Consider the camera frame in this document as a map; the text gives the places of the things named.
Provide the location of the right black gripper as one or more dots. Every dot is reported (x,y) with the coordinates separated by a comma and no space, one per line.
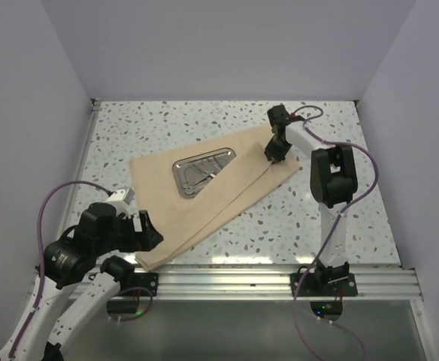
(270,153)

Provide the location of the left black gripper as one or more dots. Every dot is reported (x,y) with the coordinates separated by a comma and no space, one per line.
(144,240)

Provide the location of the beige surgical wrap cloth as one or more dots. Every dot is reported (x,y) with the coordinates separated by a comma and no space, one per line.
(183,223)

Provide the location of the small steel scissors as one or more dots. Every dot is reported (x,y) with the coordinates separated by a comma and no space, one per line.
(205,175)

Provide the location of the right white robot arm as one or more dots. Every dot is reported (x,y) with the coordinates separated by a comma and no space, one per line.
(333,183)

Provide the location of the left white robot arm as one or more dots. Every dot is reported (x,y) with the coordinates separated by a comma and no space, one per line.
(77,276)

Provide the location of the stainless steel instrument tray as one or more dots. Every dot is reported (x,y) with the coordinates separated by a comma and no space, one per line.
(194,173)

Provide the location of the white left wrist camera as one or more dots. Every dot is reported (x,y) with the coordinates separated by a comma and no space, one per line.
(123,195)

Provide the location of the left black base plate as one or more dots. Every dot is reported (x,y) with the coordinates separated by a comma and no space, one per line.
(148,280)

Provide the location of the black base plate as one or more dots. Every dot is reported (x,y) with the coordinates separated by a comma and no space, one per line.
(148,280)
(329,281)

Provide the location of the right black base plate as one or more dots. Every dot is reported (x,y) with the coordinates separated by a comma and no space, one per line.
(329,281)

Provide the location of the aluminium mounting rail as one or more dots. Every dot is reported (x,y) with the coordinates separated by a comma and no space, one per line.
(272,283)

